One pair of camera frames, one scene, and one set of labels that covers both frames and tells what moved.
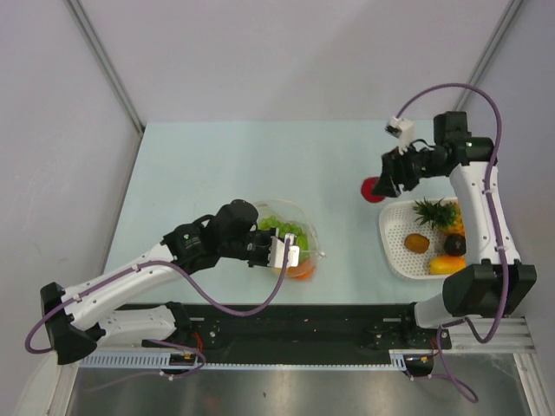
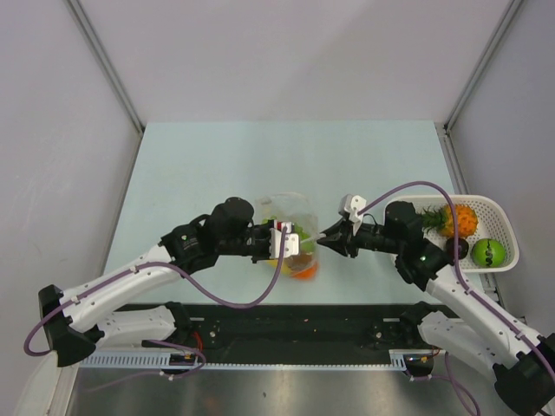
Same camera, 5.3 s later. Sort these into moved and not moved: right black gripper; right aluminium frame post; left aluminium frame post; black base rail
Moved: right black gripper
Not moved: right aluminium frame post; left aluminium frame post; black base rail
